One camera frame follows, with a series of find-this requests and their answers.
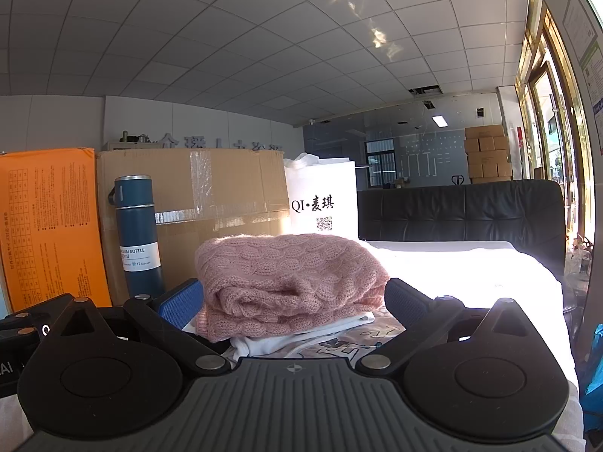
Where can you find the white cloth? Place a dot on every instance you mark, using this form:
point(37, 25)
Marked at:
point(264, 346)

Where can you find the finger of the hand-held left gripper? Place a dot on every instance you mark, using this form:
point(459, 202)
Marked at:
point(33, 313)

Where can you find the orange printed box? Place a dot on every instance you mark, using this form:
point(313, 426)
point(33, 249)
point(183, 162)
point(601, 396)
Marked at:
point(47, 226)

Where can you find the pink knitted sweater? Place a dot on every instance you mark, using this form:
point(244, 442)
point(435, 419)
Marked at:
point(282, 273)

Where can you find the dark barred window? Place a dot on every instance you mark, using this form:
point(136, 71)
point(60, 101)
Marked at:
point(379, 162)

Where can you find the clear plastic bottle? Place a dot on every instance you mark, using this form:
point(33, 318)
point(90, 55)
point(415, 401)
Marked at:
point(582, 259)

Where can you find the gold framed glass door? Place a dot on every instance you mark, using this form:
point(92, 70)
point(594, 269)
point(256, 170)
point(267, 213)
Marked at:
point(578, 117)

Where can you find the black leather sofa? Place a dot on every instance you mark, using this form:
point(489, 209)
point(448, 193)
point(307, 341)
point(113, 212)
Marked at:
point(447, 216)

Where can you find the brown cardboard box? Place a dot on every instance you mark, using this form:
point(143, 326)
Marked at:
point(212, 188)

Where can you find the stack of cardboard boxes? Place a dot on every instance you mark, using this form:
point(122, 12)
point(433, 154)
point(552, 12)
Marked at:
point(487, 155)

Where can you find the blue plastic bag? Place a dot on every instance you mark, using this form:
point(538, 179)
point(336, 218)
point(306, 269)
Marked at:
point(596, 362)

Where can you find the red wall fixture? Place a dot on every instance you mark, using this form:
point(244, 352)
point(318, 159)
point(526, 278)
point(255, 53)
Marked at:
point(520, 134)

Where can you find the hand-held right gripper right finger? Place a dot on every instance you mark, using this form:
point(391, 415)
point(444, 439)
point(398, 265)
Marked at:
point(405, 306)

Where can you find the white wall notice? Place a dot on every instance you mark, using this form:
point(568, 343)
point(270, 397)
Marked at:
point(582, 14)

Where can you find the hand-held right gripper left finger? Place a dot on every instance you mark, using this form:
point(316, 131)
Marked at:
point(181, 303)

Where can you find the ceiling light panel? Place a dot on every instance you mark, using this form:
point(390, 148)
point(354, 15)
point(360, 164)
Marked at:
point(439, 120)

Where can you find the white paper bag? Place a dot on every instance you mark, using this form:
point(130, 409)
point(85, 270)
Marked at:
point(320, 188)

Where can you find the dark blue vacuum bottle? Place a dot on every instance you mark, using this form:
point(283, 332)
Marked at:
point(139, 226)

